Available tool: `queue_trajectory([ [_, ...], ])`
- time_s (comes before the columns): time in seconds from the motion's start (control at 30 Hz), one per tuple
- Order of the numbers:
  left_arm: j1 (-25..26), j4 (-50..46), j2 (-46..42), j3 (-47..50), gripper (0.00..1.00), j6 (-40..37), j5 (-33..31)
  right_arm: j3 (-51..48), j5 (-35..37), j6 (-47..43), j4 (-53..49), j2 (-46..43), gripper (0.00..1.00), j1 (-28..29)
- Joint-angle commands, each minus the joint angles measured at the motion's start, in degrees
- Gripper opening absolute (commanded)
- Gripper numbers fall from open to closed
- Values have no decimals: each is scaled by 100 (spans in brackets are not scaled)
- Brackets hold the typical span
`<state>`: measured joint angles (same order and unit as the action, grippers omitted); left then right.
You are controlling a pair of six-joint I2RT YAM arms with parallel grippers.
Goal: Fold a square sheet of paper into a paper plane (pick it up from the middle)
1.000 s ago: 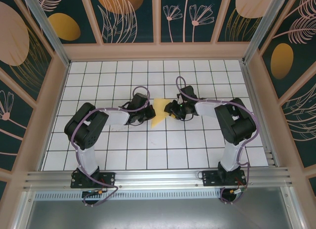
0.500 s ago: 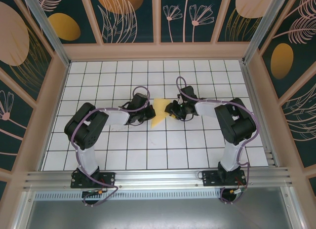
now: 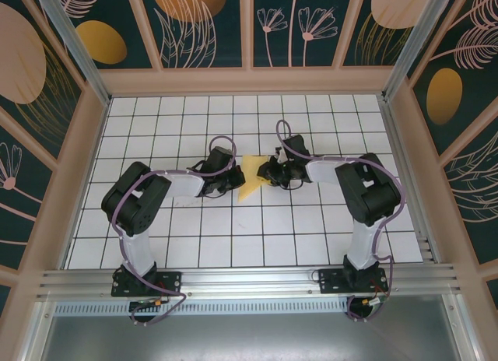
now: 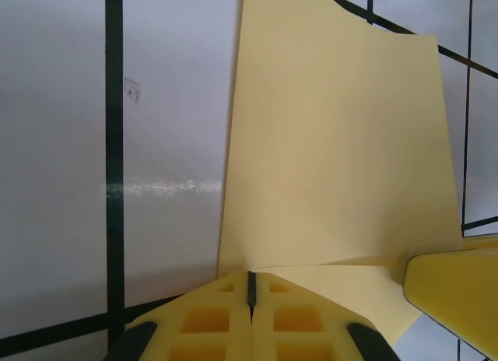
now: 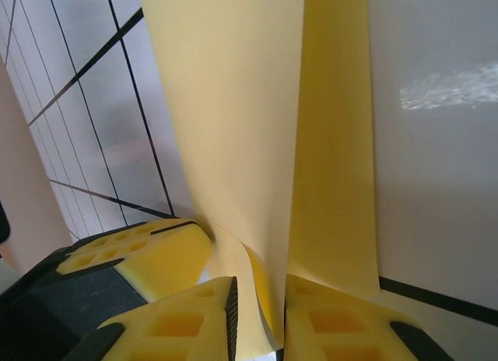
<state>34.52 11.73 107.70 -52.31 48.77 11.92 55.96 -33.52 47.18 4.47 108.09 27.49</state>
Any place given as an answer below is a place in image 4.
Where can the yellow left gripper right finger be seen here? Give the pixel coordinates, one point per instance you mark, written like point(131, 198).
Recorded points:
point(295, 318)

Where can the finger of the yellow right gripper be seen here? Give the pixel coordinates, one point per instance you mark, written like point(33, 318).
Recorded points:
point(455, 298)

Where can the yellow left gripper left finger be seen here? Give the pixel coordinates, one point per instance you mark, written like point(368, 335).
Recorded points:
point(206, 318)

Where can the pale yellow paper sheet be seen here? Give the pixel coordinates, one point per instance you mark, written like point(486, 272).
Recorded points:
point(330, 143)

